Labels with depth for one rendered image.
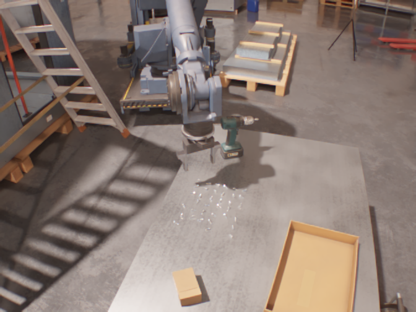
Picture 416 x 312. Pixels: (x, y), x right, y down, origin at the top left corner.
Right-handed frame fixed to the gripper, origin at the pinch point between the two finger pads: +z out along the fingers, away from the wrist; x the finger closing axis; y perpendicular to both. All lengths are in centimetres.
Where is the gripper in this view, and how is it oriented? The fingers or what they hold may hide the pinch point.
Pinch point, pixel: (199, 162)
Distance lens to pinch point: 144.6
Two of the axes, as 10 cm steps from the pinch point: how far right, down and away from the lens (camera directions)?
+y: -3.8, -5.7, 7.3
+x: -9.3, 2.6, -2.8
